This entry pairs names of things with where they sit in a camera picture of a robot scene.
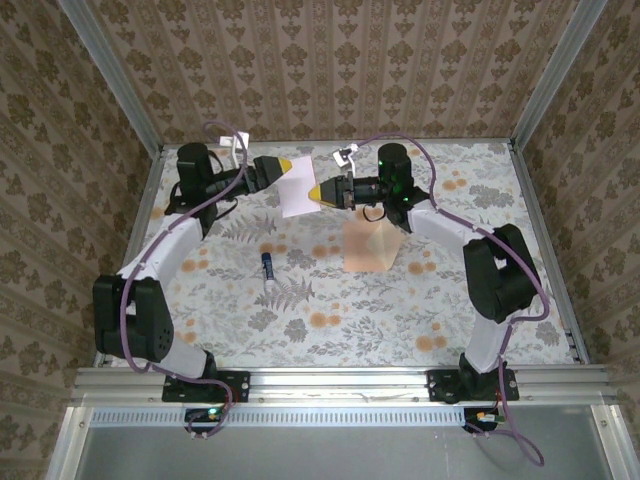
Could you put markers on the peach paper envelope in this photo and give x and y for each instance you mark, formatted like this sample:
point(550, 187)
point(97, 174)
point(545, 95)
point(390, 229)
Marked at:
point(360, 250)

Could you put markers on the blue glue stick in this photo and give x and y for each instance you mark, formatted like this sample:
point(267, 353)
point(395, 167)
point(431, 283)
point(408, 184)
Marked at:
point(267, 267)

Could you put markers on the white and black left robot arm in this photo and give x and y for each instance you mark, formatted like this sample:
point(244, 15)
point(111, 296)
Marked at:
point(160, 250)

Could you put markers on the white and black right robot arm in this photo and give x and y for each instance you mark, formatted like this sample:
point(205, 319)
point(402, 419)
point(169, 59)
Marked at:
point(440, 225)

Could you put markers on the small controller board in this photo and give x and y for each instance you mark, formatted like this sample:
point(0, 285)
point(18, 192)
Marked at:
point(200, 415)
point(487, 417)

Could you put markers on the grey metal panel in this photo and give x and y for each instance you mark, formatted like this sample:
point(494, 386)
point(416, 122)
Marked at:
point(325, 455)

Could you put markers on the thin aluminium table rail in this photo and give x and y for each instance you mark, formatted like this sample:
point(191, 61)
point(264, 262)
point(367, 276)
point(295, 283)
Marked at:
point(450, 143)

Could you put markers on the aluminium table side rail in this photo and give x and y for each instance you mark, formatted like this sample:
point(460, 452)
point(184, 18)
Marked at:
point(134, 240)
point(541, 225)

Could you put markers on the slanted aluminium frame post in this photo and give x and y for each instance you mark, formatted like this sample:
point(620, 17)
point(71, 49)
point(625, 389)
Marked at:
point(555, 75)
point(114, 75)

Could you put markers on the aluminium frame rail with bases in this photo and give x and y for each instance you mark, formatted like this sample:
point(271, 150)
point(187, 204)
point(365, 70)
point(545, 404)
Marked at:
point(340, 385)

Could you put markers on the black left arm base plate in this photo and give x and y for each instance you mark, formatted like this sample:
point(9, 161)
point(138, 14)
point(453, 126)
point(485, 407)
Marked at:
point(240, 387)

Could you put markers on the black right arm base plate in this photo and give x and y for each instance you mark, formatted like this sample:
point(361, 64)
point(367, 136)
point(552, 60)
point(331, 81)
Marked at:
point(514, 385)

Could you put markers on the aluminium frame bar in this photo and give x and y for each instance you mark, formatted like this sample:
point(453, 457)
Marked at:
point(65, 450)
point(612, 450)

